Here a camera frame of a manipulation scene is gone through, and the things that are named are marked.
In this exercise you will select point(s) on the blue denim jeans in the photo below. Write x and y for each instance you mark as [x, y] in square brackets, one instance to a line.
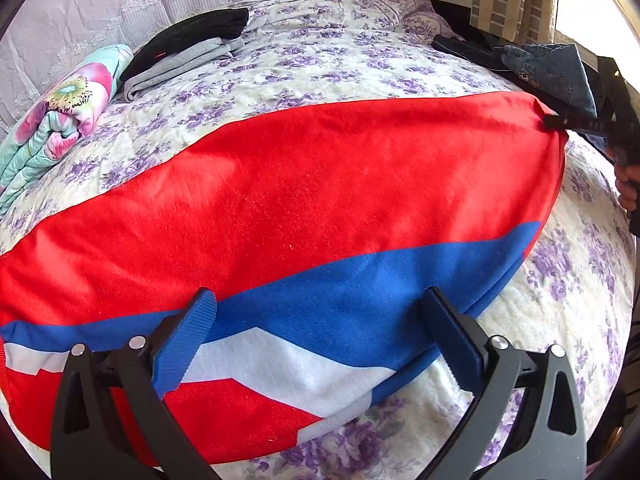
[555, 69]

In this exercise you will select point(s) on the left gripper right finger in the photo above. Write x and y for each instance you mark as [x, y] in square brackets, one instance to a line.
[547, 439]

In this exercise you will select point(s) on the right hand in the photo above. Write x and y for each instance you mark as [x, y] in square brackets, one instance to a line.
[627, 180]

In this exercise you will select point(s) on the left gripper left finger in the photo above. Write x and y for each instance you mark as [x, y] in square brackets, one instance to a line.
[88, 439]

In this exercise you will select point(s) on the folded black garment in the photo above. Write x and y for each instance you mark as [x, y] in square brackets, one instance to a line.
[222, 24]

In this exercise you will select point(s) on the folded teal floral quilt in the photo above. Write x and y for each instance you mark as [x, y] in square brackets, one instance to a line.
[63, 116]

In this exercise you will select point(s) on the folded grey garment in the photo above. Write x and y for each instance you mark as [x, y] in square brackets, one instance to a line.
[179, 63]

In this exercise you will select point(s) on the red blue white pants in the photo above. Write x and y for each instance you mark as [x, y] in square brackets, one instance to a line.
[317, 229]

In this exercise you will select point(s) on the floral purple bed sheet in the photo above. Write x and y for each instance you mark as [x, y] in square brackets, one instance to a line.
[575, 287]

